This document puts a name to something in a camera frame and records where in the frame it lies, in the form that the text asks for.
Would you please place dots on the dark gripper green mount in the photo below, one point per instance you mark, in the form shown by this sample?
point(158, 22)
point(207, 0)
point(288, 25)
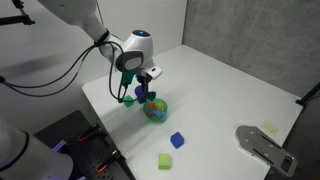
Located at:
point(128, 77)

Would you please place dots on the teal toy block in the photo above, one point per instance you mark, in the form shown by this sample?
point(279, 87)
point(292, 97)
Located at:
point(151, 96)

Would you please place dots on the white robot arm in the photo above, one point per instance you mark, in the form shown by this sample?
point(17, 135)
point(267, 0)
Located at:
point(136, 45)

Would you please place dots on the light blue toy block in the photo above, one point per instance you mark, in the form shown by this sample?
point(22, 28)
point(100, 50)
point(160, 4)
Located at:
point(158, 113)

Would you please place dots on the green plastic bowl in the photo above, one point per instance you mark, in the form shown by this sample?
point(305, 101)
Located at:
point(156, 118)

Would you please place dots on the purple bumpy ball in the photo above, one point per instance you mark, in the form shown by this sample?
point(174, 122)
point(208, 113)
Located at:
point(138, 91)

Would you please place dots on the blue cube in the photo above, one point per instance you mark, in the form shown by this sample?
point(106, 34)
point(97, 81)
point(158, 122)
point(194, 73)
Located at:
point(177, 140)

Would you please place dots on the black orange clamp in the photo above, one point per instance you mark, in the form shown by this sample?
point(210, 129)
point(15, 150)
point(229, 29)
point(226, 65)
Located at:
point(107, 161)
point(88, 132)

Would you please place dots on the lime green cube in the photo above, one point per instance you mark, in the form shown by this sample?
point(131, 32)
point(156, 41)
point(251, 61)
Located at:
point(164, 161)

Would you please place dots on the black perforated breadboard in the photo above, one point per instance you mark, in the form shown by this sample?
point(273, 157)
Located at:
point(80, 156)

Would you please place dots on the grey metal mounting plate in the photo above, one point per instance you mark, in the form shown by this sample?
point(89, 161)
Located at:
point(256, 145)

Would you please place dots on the yellow sticky note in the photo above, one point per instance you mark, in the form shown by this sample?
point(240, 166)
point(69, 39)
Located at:
point(270, 127)

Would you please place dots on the black corner pole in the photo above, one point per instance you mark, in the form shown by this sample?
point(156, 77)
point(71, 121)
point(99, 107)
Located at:
point(308, 95)

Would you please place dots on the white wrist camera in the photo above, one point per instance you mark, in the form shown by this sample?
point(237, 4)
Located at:
point(152, 72)

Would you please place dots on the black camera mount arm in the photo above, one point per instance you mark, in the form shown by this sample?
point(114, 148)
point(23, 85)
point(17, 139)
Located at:
point(16, 20)

